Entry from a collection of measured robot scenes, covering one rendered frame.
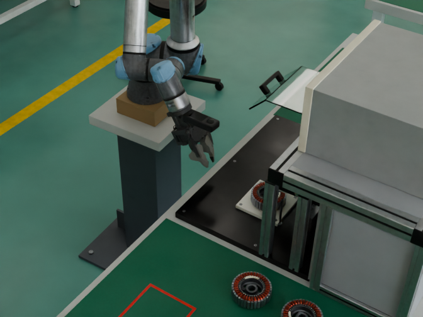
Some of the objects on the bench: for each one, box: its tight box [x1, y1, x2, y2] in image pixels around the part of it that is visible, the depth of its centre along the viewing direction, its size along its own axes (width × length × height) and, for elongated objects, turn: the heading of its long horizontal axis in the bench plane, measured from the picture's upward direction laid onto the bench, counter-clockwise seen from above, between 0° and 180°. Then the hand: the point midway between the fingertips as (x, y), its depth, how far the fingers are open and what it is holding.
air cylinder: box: [308, 205, 319, 231], centre depth 214 cm, size 5×8×6 cm
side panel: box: [309, 204, 423, 317], centre depth 183 cm, size 28×3×32 cm, turn 55°
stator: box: [251, 182, 287, 211], centre depth 220 cm, size 11×11×4 cm
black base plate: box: [175, 114, 317, 282], centre depth 230 cm, size 47×64×2 cm
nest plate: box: [235, 180, 298, 226], centre depth 221 cm, size 15×15×1 cm
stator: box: [231, 272, 272, 309], centre depth 194 cm, size 11×11×4 cm
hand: (210, 161), depth 226 cm, fingers open, 3 cm apart
